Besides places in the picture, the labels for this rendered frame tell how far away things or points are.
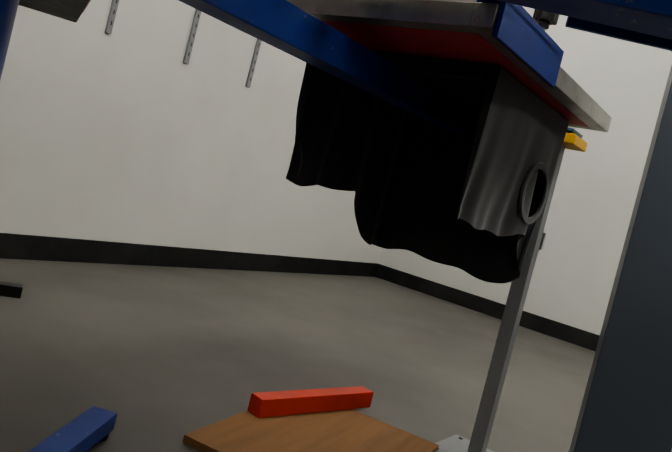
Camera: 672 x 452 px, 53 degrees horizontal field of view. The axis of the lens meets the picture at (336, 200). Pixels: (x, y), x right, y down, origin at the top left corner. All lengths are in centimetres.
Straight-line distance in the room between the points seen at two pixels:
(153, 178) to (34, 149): 67
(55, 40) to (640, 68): 367
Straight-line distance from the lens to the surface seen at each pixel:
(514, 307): 198
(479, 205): 136
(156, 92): 353
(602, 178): 497
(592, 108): 164
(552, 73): 132
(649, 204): 160
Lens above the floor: 67
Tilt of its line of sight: 1 degrees down
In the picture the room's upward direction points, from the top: 14 degrees clockwise
